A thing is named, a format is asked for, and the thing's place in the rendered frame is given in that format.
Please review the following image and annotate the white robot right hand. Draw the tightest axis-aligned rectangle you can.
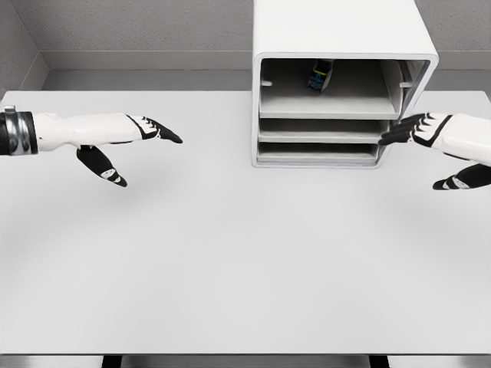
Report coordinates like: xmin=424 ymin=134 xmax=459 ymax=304
xmin=377 ymin=111 xmax=491 ymax=192

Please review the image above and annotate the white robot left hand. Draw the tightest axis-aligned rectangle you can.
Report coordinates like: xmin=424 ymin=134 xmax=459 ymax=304
xmin=70 ymin=113 xmax=184 ymax=189

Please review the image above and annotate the white multi-storey storage cabinet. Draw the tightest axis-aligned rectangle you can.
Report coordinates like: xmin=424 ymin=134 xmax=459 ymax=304
xmin=251 ymin=0 xmax=440 ymax=170

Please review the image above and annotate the white deep cabinet drawer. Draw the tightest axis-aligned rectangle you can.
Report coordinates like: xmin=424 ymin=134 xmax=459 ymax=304
xmin=259 ymin=59 xmax=408 ymax=120

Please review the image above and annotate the white shallow cabinet drawer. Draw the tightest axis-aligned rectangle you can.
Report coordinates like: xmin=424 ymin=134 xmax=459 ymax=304
xmin=256 ymin=142 xmax=386 ymax=165
xmin=257 ymin=117 xmax=393 ymax=145

